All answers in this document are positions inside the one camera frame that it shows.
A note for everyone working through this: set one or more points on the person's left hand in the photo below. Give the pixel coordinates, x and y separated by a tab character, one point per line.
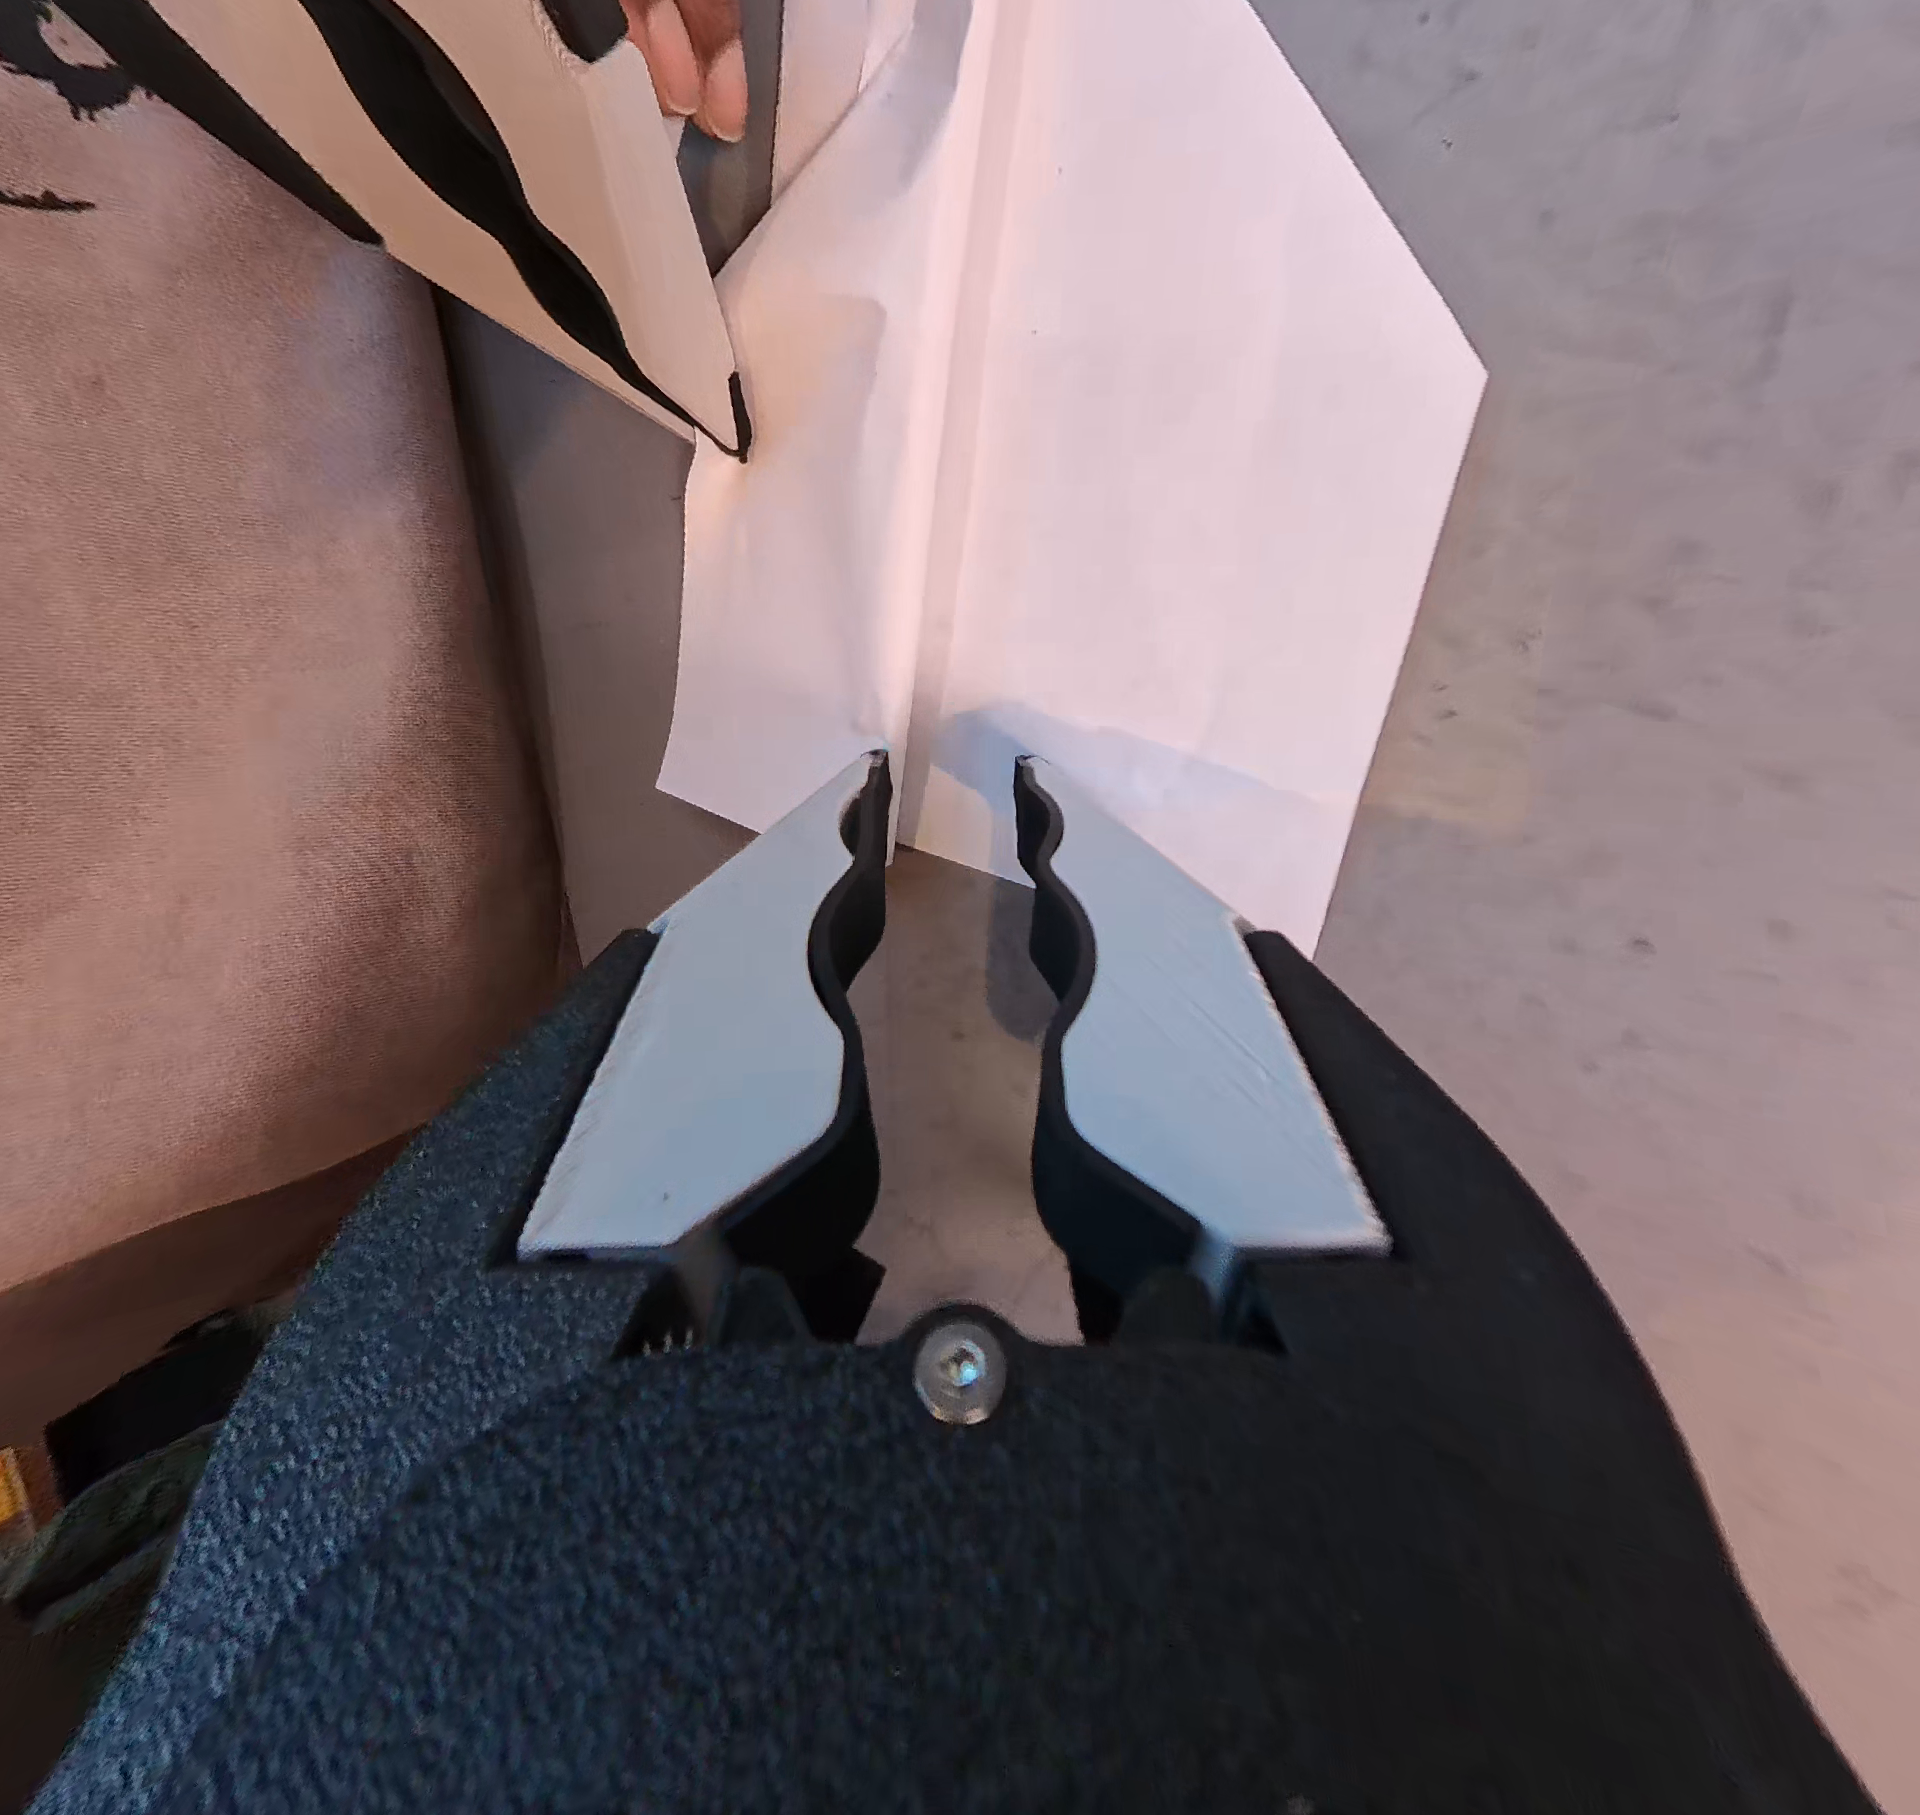
690	14

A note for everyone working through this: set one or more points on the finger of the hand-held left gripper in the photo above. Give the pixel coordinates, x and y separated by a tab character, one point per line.
300	74
600	193

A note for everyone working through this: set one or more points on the grey desk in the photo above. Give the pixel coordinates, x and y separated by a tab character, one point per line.
1650	645

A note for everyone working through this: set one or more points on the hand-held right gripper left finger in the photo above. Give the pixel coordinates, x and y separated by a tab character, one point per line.
705	1079

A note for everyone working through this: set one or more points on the white paper sheet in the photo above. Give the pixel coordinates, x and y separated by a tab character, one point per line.
1125	419

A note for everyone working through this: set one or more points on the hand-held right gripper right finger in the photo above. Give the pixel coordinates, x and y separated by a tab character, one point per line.
1215	1079

